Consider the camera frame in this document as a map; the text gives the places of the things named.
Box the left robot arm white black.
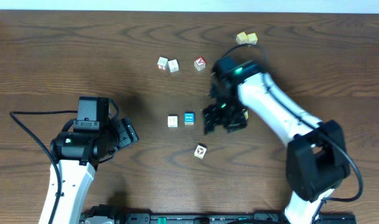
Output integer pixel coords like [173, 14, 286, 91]
[39, 118, 139, 223]

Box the blue top wooden block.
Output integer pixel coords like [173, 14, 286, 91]
[184, 113, 195, 125]

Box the brown circle wooden block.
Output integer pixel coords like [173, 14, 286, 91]
[194, 144, 207, 159]

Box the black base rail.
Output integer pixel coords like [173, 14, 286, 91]
[80, 204, 358, 224]

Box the white red wooden block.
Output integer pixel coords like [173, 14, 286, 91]
[157, 57, 169, 70]

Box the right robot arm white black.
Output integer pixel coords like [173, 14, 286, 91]
[203, 57, 350, 223]

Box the white block letter B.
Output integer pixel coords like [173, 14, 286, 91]
[167, 115, 179, 128]

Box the white letter wooden block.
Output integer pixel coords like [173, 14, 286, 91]
[167, 59, 179, 72]

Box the red letter A block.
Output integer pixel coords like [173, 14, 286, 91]
[194, 57, 207, 71]

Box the pale yellow far block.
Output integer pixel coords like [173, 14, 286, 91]
[236, 32, 248, 45]

